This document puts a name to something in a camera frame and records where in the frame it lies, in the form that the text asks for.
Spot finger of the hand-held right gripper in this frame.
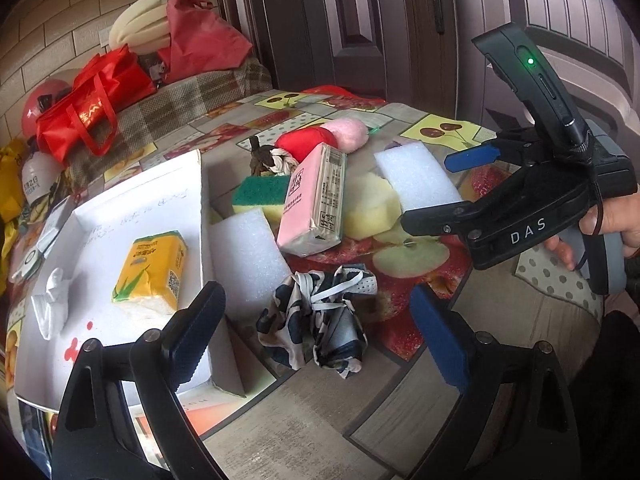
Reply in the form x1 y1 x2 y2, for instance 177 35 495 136
400 199 490 238
444 129 546 173

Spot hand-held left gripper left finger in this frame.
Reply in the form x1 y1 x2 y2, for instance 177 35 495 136
50 281 228 480

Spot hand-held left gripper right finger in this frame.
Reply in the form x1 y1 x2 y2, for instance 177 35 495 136
407 284 583 480

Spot black white patterned cloth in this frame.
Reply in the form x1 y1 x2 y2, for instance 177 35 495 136
256 266 377 380

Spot pink plush toy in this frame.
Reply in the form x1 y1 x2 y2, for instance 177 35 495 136
320 117 376 153

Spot white cardboard box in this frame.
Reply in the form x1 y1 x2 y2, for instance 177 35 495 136
14 149 247 411

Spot green yellow sponge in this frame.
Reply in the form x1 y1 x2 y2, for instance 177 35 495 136
231 175 293 226

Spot person's right hand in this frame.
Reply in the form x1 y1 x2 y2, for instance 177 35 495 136
544 194 640 272

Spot fruit print tablecloth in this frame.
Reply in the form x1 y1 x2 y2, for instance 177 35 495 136
5 86 608 480

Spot white foam block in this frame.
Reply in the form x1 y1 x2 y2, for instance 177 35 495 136
374 141 463 216
207 208 293 321

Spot pale yellow foam piece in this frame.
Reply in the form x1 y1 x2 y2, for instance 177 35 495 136
342 172 403 241

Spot yellow tissue pack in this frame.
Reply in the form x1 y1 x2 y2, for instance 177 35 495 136
111 230 188 318

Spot pink tissue pack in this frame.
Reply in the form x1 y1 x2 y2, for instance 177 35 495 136
276 142 347 256

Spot red printed bag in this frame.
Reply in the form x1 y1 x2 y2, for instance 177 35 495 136
300 85 388 111

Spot white crumpled cloth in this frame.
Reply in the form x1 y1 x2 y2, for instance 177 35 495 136
31 267 71 338

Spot red plush toy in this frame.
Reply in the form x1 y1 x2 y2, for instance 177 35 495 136
275 127 337 166

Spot dark purple door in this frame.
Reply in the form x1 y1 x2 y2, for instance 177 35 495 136
215 0 640 136

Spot white remote control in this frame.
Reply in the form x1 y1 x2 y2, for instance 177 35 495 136
36 222 62 255

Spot white round device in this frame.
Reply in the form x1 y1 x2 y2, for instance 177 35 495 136
10 245 48 281

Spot person's dark clothing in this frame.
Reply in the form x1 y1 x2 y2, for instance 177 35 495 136
570 310 640 480

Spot white helmet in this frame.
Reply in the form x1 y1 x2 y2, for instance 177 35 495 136
21 152 66 206

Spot plaid blanket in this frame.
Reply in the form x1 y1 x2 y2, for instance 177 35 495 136
65 57 273 188

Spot yellow bag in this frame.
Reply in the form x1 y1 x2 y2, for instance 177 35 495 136
0 139 28 291

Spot red tote bag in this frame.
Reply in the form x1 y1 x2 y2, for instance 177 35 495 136
35 45 158 157

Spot pink helmet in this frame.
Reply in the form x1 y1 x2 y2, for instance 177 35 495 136
21 68 83 138

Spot red plastic bag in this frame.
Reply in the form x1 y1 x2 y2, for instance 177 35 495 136
157 0 253 83

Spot cream foam rolls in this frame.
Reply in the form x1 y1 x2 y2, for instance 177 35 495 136
108 0 173 56

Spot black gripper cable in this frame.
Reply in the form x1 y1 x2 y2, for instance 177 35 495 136
575 142 603 235

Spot brown knotted rope toy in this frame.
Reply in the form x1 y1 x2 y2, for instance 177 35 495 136
248 136 296 177

